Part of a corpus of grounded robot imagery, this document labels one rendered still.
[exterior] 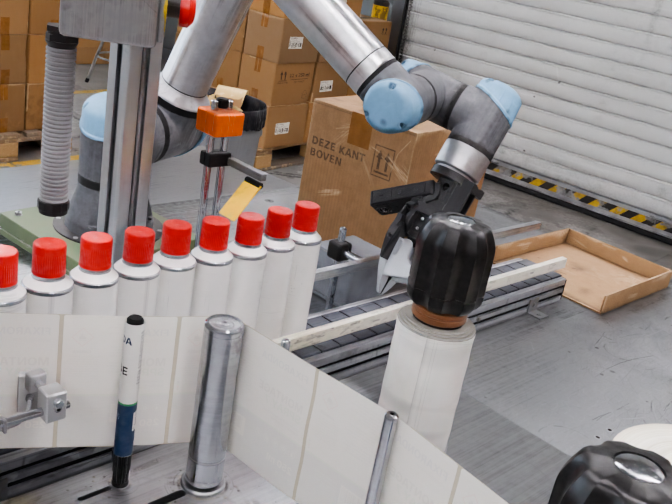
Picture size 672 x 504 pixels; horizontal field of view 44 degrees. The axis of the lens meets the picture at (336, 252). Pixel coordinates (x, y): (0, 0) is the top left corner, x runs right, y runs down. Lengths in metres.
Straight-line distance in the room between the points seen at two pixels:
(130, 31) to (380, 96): 0.42
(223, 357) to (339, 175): 0.84
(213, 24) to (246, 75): 3.54
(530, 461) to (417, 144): 0.65
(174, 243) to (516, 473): 0.48
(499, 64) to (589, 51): 0.61
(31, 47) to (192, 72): 3.20
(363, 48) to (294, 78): 3.79
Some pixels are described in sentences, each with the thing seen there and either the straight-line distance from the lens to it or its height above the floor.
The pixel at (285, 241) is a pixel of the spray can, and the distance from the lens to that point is 1.08.
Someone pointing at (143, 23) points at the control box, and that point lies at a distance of 0.88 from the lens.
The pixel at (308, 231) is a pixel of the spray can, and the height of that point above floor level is 1.05.
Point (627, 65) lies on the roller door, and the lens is 5.39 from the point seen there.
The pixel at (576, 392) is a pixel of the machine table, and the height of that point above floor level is 0.83.
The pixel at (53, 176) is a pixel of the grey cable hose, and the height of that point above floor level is 1.12.
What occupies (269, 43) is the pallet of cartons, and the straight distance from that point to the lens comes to 4.87.
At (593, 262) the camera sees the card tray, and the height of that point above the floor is 0.83.
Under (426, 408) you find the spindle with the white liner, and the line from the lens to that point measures 0.90.
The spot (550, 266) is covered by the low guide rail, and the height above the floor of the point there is 0.91.
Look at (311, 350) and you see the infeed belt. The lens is 1.18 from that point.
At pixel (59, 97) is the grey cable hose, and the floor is 1.21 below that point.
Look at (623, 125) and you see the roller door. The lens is 5.40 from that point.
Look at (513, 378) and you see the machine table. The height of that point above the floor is 0.83.
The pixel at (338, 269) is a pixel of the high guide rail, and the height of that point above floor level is 0.96.
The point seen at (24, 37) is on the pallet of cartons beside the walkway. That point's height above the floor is 0.63.
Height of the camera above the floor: 1.43
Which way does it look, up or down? 21 degrees down
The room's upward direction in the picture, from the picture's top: 10 degrees clockwise
